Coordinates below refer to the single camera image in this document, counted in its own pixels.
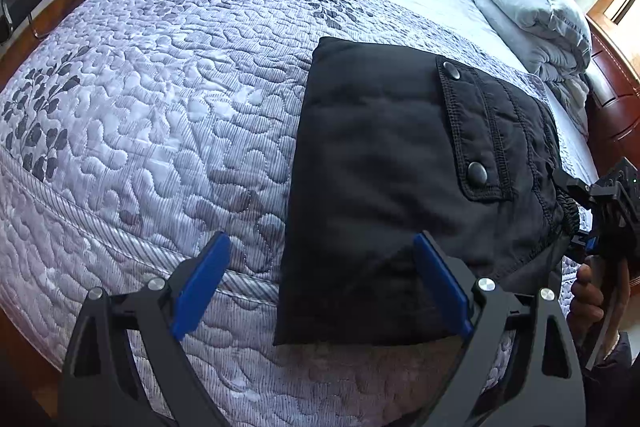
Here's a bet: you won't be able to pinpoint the black padded pants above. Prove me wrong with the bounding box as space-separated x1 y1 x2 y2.
274 37 579 346

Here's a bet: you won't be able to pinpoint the person right hand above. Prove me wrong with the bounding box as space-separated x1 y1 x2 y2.
566 260 630 355

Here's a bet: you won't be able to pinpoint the grey quilted bedspread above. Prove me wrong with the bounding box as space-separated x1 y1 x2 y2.
0 0 601 427

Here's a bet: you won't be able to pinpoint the folded grey comforter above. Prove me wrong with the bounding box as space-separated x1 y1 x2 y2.
473 0 592 135

